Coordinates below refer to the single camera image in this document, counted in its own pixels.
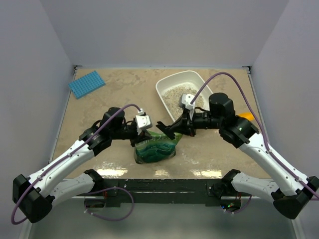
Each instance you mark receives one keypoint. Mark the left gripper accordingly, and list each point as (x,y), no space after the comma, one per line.
(142,136)

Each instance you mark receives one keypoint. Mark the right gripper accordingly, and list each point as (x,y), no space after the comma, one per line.
(185,125)

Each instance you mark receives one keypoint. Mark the black bag clip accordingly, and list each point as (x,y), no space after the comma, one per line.
(166,130)

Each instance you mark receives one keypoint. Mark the green litter bag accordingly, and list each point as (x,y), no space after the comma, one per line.
(160,147)

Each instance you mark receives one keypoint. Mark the yellow plastic scoop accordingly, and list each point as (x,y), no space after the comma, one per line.
(249,116)

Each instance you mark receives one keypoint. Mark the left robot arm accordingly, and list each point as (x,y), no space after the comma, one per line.
(35,195)

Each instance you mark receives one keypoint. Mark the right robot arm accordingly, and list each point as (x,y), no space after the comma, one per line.
(288,190)

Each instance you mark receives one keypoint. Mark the grey cat litter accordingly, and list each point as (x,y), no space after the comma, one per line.
(171,98)

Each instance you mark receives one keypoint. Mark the white litter box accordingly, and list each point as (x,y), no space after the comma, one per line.
(190,78)

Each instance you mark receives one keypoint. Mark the blue studded plate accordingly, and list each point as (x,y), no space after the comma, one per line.
(86,84)

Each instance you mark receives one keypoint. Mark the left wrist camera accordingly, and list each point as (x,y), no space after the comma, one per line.
(143,123)

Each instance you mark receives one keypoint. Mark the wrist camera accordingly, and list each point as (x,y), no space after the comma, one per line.
(186,105)
(143,123)

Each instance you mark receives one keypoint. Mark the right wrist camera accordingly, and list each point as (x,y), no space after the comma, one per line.
(186,105)

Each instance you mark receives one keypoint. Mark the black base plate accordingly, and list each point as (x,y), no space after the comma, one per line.
(163,191)

